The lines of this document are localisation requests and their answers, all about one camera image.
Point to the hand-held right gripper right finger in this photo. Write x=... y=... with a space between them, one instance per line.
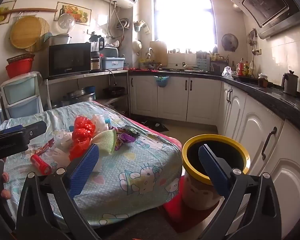
x=215 y=172

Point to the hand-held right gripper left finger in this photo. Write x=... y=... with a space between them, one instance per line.
x=83 y=172

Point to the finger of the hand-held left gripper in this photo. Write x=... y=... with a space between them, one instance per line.
x=36 y=129
x=11 y=129

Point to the red striped candy wrapper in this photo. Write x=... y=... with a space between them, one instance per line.
x=43 y=147

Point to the yellow rimmed trash bin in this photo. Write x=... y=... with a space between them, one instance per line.
x=197 y=195

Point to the red cylinder roll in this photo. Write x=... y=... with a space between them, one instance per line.
x=40 y=163

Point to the green foam net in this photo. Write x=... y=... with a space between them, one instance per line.
x=106 y=140

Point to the red plastic bag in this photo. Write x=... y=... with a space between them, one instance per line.
x=82 y=130

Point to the purple snack wrapper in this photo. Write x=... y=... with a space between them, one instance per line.
x=123 y=141

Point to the clear plastic bag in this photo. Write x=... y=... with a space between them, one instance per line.
x=98 y=121
x=227 y=73

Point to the dark snack wrapper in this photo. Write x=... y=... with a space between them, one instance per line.
x=131 y=130

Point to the person's left hand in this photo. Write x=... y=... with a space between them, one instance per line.
x=5 y=193

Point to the plastic drawer unit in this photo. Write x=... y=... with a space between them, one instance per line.
x=20 y=90

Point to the cartoon printed blanket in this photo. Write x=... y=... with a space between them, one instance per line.
x=135 y=155

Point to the steel pot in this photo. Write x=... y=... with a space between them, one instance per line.
x=80 y=96

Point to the red plastic stool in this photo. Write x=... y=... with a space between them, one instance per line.
x=172 y=210

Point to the white base cabinets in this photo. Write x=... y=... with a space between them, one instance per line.
x=252 y=130

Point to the red plastic basin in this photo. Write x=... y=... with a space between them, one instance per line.
x=18 y=68

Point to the steel shelf table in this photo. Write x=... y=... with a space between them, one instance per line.
x=85 y=74

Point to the black floor mat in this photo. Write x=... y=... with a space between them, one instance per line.
x=156 y=126

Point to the black microwave oven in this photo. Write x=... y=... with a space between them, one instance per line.
x=70 y=60

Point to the white pot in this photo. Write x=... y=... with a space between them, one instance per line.
x=60 y=40

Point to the round bamboo tray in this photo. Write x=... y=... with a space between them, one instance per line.
x=25 y=32

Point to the black stone countertop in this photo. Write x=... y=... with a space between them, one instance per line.
x=277 y=97

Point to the round bamboo mat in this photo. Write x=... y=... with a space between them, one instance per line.
x=46 y=30

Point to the crumpled clear plastic bag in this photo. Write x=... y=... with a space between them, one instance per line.
x=227 y=73

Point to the blue dish drainer box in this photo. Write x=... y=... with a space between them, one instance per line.
x=112 y=63

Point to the brown glass jar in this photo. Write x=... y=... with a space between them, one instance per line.
x=263 y=81

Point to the blue hanging bin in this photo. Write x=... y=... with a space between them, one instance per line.
x=161 y=82

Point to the red sauce bottle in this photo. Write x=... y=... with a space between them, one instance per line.
x=239 y=68

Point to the teal countertop rack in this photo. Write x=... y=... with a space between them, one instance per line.
x=202 y=65

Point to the clear oil bottle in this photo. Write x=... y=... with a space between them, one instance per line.
x=251 y=70

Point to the clear round lid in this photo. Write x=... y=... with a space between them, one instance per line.
x=66 y=22

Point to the grey kettle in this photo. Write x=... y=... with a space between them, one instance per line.
x=290 y=83

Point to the fruit picture tile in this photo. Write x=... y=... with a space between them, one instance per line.
x=2 y=12
x=80 y=12

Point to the wooden rolling pin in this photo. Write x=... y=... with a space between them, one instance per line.
x=40 y=9

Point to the white hanging colander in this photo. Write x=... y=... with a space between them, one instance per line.
x=137 y=45

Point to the wooden cutting board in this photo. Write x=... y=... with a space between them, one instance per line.
x=158 y=52

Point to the steel faucet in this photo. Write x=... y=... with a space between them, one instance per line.
x=150 y=53

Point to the hanging kitchen utensils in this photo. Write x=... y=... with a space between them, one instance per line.
x=252 y=38

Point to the kitchen window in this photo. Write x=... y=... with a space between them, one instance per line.
x=185 y=17

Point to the black range hood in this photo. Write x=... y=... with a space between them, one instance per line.
x=265 y=5

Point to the round black wall fixture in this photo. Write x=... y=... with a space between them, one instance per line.
x=229 y=42

